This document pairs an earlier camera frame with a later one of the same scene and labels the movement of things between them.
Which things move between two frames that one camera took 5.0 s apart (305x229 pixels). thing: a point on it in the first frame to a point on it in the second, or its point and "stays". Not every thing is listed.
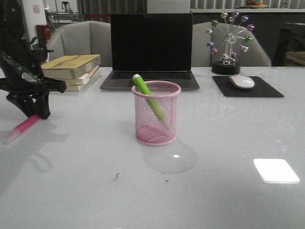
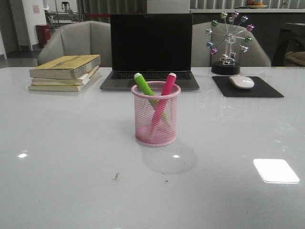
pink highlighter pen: x=24 y=125 to x=166 y=95
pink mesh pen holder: x=156 y=107 stays
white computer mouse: x=241 y=82 stays
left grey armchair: x=89 y=37 stays
